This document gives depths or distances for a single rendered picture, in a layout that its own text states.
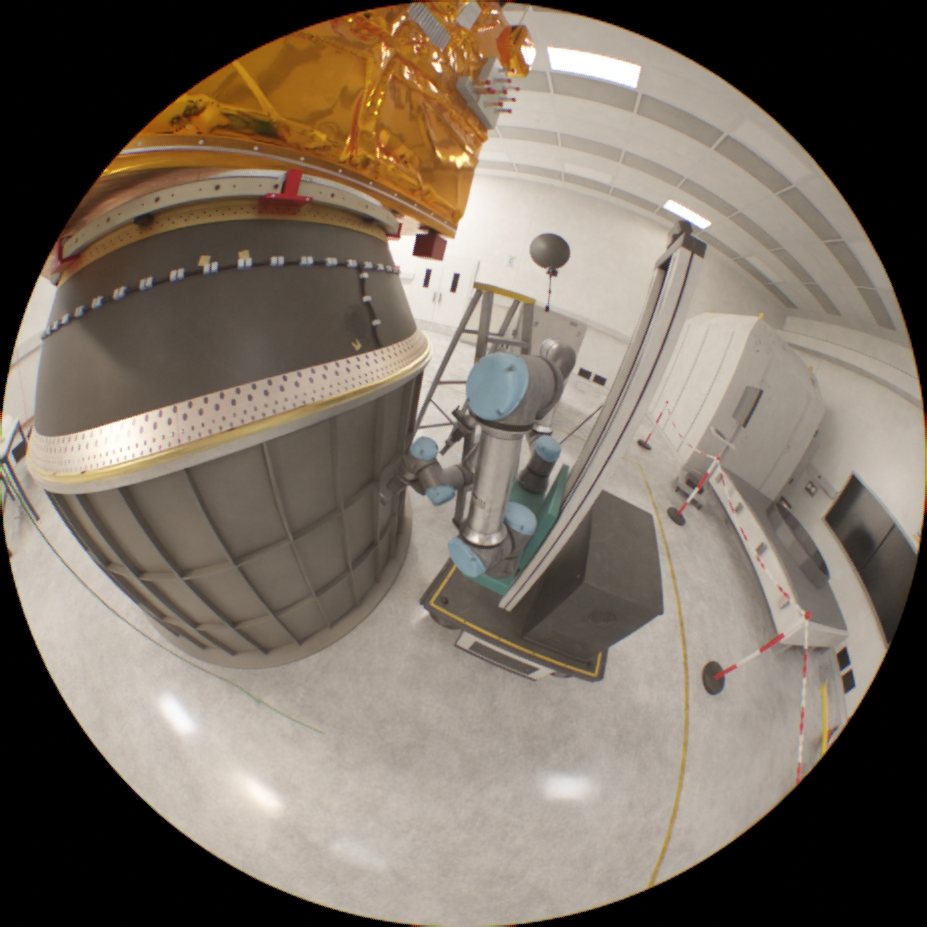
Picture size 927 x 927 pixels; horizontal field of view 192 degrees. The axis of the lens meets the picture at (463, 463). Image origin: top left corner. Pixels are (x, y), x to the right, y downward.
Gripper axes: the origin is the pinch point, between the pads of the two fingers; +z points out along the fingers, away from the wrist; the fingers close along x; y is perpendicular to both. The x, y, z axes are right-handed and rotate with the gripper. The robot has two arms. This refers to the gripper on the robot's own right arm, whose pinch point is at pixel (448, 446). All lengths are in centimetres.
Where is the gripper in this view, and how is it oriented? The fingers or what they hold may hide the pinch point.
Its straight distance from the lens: 132.6
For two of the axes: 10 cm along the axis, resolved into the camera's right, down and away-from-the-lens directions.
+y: 7.5, 6.6, 0.6
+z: -6.1, 6.4, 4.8
